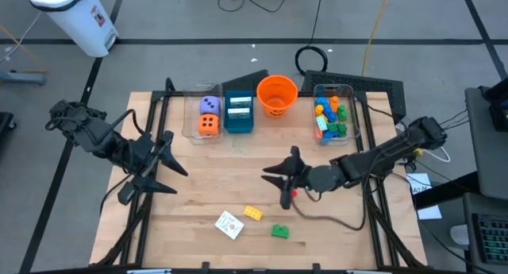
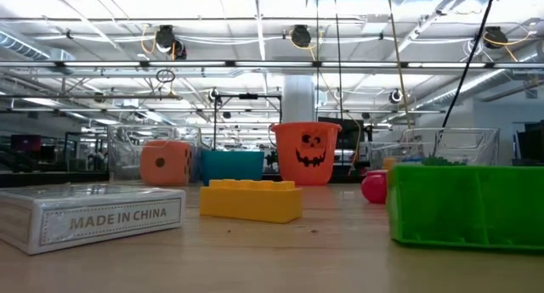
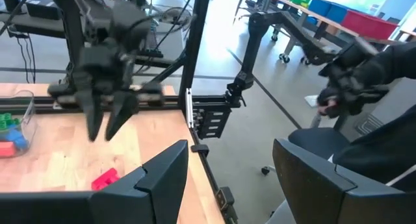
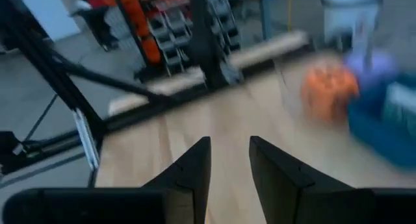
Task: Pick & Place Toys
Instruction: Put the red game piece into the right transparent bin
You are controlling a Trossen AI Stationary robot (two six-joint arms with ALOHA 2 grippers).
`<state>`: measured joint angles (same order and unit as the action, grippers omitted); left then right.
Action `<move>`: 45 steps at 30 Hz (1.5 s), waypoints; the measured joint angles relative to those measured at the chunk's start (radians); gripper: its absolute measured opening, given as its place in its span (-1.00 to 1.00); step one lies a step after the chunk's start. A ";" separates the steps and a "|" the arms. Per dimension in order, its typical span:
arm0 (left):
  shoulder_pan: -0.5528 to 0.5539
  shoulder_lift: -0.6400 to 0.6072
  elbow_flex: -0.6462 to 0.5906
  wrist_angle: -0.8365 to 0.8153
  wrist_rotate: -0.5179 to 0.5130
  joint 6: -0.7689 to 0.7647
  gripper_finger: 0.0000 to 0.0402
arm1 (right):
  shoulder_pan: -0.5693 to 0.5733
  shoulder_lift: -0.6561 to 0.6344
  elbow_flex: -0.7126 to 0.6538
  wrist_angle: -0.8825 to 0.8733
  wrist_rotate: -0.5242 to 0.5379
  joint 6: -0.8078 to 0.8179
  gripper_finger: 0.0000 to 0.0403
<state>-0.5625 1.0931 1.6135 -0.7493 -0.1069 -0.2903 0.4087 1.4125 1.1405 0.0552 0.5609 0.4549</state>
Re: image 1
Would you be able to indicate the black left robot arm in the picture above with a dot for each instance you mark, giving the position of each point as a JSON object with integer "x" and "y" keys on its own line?
{"x": 91, "y": 135}

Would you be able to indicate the orange foam die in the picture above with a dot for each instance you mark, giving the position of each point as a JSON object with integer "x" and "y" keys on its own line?
{"x": 208, "y": 125}

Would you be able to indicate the white paper sheet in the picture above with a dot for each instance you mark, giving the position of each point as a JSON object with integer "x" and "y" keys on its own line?
{"x": 418, "y": 182}

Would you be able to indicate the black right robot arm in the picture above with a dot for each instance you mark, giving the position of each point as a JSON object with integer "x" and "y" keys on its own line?
{"x": 397, "y": 147}

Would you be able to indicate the black desk equipment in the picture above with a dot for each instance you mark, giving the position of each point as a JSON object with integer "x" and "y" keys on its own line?
{"x": 498, "y": 111}

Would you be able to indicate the pink plastic cup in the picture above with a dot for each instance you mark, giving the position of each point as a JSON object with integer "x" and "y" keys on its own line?
{"x": 294, "y": 193}

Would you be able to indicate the long yellow brick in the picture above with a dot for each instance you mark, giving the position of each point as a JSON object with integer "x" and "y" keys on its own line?
{"x": 253, "y": 213}

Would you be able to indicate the large blue toy block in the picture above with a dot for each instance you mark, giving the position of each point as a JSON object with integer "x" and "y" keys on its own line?
{"x": 330, "y": 115}

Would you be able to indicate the teal rectangular bin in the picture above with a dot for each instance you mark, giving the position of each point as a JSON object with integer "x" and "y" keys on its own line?
{"x": 238, "y": 128}

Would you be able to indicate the light turquoise long brick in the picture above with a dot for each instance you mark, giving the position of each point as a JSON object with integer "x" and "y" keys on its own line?
{"x": 321, "y": 123}

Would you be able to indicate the long green brick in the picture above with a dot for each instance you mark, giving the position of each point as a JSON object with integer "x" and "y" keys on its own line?
{"x": 342, "y": 130}

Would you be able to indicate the black floor equipment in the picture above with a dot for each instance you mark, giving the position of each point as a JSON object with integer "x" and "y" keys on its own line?
{"x": 6, "y": 125}

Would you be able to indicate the orange pumpkin bucket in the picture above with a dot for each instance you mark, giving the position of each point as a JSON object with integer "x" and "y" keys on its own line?
{"x": 277, "y": 93}

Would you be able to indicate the white pedal trash can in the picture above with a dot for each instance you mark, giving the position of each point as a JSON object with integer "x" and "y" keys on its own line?
{"x": 79, "y": 24}

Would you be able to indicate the grey desk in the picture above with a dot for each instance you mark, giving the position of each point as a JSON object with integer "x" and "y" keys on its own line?
{"x": 488, "y": 159}

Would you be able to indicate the large bright green block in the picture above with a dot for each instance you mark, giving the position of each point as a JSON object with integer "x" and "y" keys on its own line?
{"x": 280, "y": 231}

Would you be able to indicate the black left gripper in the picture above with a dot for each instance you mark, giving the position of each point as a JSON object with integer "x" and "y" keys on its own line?
{"x": 139, "y": 155}

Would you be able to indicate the bright green brick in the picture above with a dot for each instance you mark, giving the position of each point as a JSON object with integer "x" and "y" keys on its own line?
{"x": 342, "y": 112}

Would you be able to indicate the yellow toy block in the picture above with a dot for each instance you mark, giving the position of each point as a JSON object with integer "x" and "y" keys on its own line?
{"x": 319, "y": 110}

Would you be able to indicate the orange toy block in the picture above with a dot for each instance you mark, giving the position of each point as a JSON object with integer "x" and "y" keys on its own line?
{"x": 334, "y": 103}

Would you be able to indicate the black table edge clamp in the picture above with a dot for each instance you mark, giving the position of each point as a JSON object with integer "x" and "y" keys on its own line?
{"x": 205, "y": 265}
{"x": 316, "y": 267}

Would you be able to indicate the long orange brick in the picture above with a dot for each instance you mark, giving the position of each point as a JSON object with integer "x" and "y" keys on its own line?
{"x": 317, "y": 136}

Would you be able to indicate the clear plastic bin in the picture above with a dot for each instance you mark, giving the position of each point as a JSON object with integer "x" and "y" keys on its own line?
{"x": 190, "y": 107}
{"x": 353, "y": 107}

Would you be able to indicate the grey floor stand foot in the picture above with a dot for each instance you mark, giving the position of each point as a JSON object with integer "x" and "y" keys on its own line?
{"x": 24, "y": 77}

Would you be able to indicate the black wedge panel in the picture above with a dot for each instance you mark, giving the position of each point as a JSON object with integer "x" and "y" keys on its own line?
{"x": 250, "y": 81}

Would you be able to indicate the silver table edge bracket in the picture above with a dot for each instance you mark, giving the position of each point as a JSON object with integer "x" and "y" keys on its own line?
{"x": 148, "y": 271}
{"x": 367, "y": 272}

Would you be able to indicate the white brown-print card deck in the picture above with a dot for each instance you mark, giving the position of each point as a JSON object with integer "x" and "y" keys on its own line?
{"x": 229, "y": 224}

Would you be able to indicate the purple foam die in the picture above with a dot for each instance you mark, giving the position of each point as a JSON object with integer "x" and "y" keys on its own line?
{"x": 209, "y": 105}

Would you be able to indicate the backlit keyboard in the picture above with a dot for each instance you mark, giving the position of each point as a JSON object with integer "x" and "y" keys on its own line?
{"x": 492, "y": 238}

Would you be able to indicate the white computer mouse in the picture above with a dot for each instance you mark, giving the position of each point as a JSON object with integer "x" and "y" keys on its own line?
{"x": 459, "y": 234}

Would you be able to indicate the dark green square brick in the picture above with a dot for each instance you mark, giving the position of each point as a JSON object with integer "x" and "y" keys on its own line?
{"x": 332, "y": 127}

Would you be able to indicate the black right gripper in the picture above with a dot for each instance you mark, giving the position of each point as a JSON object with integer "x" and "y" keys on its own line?
{"x": 321, "y": 178}

